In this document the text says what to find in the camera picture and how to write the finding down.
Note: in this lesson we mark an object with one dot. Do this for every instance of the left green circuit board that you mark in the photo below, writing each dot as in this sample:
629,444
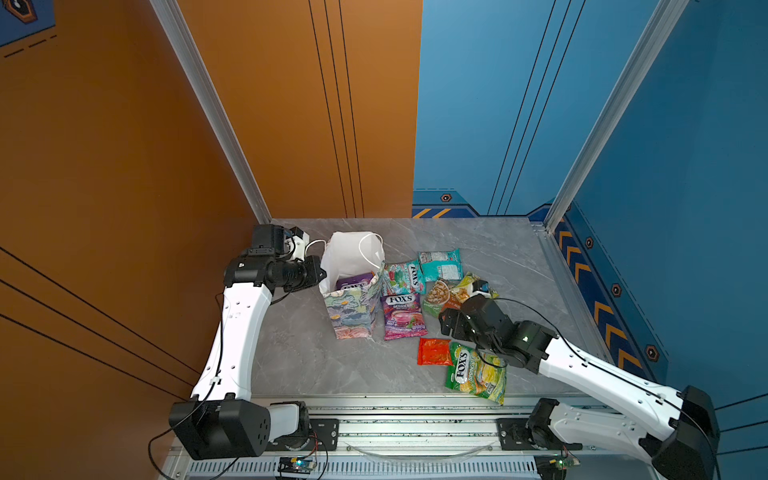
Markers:
295,467

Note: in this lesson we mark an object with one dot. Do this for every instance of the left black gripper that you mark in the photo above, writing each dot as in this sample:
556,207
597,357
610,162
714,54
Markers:
311,265

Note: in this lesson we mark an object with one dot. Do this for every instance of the green orange snack packet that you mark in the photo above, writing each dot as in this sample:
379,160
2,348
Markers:
439,299

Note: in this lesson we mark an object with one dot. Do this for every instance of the aluminium corner post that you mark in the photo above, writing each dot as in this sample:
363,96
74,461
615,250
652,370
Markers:
651,41
178,33

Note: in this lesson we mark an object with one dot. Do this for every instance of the floral paper gift bag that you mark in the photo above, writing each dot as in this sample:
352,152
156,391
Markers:
354,264

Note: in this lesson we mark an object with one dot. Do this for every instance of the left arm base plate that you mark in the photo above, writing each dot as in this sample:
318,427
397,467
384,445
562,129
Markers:
324,430

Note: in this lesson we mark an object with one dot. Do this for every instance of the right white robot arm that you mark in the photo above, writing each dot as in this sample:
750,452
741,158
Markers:
674,431

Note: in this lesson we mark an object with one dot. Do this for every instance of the teal Fox's candy bag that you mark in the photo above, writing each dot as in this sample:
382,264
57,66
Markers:
403,278

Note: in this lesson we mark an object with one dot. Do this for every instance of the green Fox's candy bag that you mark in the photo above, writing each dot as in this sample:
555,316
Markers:
478,374

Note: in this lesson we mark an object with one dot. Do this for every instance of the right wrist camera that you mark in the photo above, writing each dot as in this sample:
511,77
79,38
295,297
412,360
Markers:
481,287

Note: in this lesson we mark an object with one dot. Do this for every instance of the green circuit board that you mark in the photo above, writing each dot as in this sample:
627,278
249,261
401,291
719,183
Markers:
295,467
564,463

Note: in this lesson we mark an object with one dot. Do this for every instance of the right green circuit board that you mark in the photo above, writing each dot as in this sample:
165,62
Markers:
564,463

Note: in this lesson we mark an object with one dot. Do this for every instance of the teal snack packet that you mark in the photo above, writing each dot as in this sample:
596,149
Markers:
441,265

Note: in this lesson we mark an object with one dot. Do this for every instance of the purple Fox's candy bag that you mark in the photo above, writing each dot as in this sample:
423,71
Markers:
403,316
356,282

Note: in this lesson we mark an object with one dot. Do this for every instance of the yellow snack packet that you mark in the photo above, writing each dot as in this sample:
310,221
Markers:
463,290

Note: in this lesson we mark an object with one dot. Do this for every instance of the left aluminium corner post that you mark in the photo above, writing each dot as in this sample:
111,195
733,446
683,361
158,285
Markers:
178,33

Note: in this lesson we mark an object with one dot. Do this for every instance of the aluminium front rail frame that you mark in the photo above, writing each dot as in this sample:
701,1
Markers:
414,436

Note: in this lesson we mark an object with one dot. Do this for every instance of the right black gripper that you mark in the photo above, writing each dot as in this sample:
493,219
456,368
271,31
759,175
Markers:
459,320

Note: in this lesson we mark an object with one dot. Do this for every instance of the right aluminium corner post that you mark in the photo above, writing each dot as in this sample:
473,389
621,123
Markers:
651,41

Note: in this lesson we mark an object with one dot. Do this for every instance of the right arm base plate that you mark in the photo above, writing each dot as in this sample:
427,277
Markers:
514,435

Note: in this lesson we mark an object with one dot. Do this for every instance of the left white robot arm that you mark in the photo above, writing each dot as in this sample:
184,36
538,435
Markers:
220,421

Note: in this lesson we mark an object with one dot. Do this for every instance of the red small snack packet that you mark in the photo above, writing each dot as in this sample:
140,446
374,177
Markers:
434,352

